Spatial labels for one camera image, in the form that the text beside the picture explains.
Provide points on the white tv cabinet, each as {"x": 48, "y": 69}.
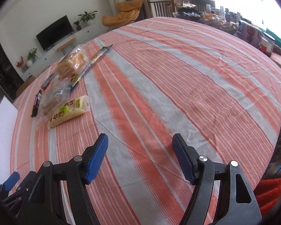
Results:
{"x": 42, "y": 63}

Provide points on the red blanket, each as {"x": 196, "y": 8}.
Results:
{"x": 267, "y": 194}

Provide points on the white cardboard box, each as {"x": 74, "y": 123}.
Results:
{"x": 8, "y": 116}

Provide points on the dark chocolate bar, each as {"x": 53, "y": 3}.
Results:
{"x": 36, "y": 103}

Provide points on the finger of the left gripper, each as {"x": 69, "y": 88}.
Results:
{"x": 11, "y": 181}
{"x": 14, "y": 201}

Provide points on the orange lounge chair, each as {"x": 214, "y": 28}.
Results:
{"x": 128, "y": 13}

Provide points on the large green potted plant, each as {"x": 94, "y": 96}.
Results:
{"x": 87, "y": 17}

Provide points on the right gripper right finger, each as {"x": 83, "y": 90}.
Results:
{"x": 236, "y": 203}

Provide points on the black display cabinet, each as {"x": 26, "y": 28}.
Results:
{"x": 10, "y": 80}

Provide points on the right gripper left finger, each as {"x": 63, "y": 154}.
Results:
{"x": 43, "y": 202}

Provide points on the dark wooden dining chair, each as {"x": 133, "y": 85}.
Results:
{"x": 162, "y": 8}

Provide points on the small potted plant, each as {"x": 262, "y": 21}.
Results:
{"x": 77, "y": 25}

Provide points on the clear yellow bread bag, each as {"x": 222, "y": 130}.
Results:
{"x": 72, "y": 63}

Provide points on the yellow rice cracker pack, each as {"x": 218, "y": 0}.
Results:
{"x": 70, "y": 110}

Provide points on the black television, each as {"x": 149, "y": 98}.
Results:
{"x": 54, "y": 33}

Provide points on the brown cardboard box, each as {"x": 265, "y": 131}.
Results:
{"x": 26, "y": 83}

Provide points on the wooden bench stool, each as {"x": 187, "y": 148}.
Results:
{"x": 66, "y": 46}

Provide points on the green plant white vase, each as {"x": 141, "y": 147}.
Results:
{"x": 31, "y": 57}

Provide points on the clear brown cake bag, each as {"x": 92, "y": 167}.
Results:
{"x": 57, "y": 96}

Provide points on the striped orange grey tablecloth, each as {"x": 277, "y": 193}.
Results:
{"x": 162, "y": 76}

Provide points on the long black green snack pack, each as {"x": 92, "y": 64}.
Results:
{"x": 99, "y": 54}

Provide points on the silver purple snack bar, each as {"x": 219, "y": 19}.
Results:
{"x": 48, "y": 81}

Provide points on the red flower arrangement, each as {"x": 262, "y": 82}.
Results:
{"x": 20, "y": 64}

